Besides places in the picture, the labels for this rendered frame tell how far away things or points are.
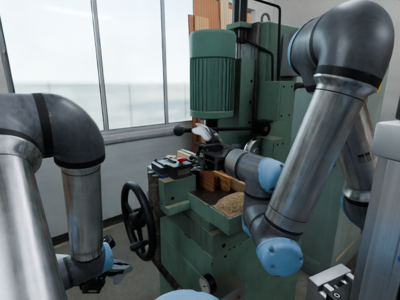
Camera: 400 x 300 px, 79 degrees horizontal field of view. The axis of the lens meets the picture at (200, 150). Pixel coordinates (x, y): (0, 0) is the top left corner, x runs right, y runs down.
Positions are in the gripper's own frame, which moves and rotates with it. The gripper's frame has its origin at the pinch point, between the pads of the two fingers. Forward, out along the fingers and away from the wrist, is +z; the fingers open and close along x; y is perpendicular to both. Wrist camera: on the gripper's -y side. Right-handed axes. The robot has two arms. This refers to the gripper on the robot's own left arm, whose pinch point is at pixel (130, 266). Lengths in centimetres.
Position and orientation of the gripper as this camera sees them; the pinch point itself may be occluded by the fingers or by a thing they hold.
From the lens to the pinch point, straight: 94.0
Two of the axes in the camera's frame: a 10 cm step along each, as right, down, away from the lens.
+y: -4.1, 9.1, -0.5
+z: 7.0, 3.5, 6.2
